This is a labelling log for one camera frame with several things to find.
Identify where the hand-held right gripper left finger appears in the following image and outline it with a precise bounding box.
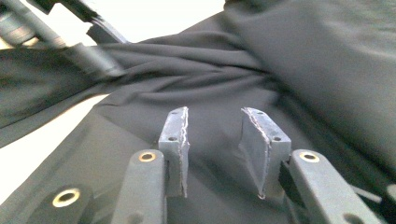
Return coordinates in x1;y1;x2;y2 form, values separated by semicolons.
158;105;191;199

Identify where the black fabric garment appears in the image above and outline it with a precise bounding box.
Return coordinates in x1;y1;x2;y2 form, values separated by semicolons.
0;0;396;224

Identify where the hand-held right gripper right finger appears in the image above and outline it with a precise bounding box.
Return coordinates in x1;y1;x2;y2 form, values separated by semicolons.
238;106;292;200

